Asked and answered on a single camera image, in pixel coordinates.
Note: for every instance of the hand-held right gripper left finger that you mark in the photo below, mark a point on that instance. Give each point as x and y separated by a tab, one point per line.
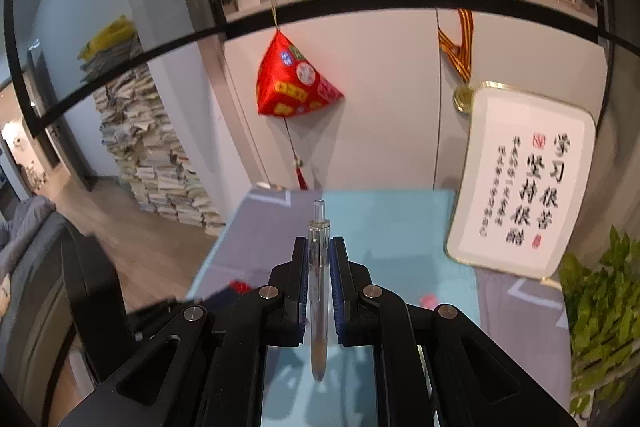
302	287

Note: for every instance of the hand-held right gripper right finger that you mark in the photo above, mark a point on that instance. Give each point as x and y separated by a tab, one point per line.
334	292

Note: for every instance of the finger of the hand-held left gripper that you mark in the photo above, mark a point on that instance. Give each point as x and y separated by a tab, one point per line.
170	314

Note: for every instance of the clear plastic pen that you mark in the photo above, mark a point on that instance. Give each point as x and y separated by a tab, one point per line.
319	257

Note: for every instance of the red and black marker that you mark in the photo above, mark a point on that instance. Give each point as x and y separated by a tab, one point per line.
240	287

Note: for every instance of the grey sofa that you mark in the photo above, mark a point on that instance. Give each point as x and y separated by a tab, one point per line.
30	232

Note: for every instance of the light blue desk mat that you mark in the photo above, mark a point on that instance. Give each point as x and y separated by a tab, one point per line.
400	232

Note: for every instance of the pink and teal eraser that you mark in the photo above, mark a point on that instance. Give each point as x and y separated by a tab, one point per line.
430	301

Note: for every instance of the pile of stacked papers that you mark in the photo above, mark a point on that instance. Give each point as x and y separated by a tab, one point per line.
150	157

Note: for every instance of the red hanging ornament with tassel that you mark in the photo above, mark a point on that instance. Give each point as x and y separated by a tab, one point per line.
295	82

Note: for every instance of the gold medal with striped ribbon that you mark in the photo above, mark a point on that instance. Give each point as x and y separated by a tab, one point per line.
463	98

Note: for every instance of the gold framed calligraphy board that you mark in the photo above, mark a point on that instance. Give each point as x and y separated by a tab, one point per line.
525	147

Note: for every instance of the yellow bag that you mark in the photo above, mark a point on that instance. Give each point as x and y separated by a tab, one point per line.
111	33

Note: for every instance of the green leafy plant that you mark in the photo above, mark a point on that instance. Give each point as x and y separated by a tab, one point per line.
600	307

